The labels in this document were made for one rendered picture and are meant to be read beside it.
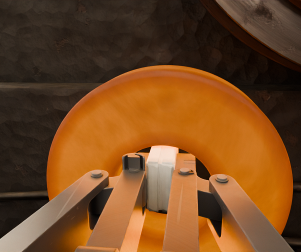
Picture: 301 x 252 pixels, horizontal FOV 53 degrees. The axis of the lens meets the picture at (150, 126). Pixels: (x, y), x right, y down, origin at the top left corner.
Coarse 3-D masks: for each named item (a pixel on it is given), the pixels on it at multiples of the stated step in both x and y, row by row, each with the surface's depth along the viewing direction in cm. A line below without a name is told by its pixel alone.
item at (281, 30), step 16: (224, 0) 24; (240, 0) 23; (256, 0) 23; (272, 0) 23; (288, 0) 23; (240, 16) 24; (256, 16) 24; (272, 16) 23; (288, 16) 23; (256, 32) 24; (272, 32) 24; (288, 32) 24; (272, 48) 24; (288, 48) 24
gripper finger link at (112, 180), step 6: (114, 180) 16; (108, 186) 15; (144, 186) 16; (102, 192) 15; (108, 192) 15; (144, 192) 16; (96, 198) 15; (102, 198) 15; (144, 198) 16; (90, 204) 15; (96, 204) 15; (102, 204) 15; (144, 204) 16; (90, 210) 15; (96, 210) 15
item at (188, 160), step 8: (176, 160) 18; (184, 160) 18; (192, 160) 18; (192, 168) 17; (200, 184) 15; (208, 184) 15; (200, 192) 15; (208, 192) 14; (200, 200) 15; (208, 200) 14; (200, 208) 15; (208, 208) 15; (216, 208) 14; (208, 216) 15; (216, 216) 15
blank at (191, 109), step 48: (96, 96) 17; (144, 96) 17; (192, 96) 17; (240, 96) 16; (96, 144) 18; (144, 144) 18; (192, 144) 17; (240, 144) 17; (48, 192) 20; (288, 192) 18; (144, 240) 20
